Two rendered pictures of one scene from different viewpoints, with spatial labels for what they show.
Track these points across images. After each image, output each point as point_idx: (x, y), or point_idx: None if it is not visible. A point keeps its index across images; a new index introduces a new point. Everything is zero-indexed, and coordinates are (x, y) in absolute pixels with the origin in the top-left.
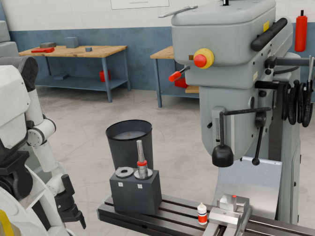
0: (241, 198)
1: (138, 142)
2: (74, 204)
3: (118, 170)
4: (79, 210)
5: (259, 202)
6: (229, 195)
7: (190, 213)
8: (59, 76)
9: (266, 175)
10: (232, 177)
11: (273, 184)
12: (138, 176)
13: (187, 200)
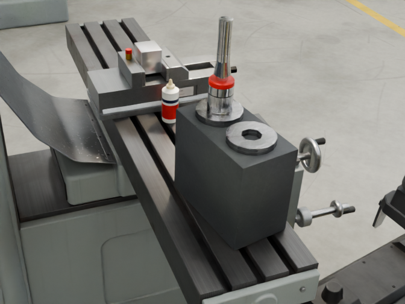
0: (95, 76)
1: (229, 17)
2: (401, 187)
3: (259, 145)
4: (387, 200)
5: (46, 104)
6: (99, 87)
7: (164, 139)
8: None
9: (6, 66)
10: (25, 114)
11: (14, 71)
12: (239, 107)
13: (135, 158)
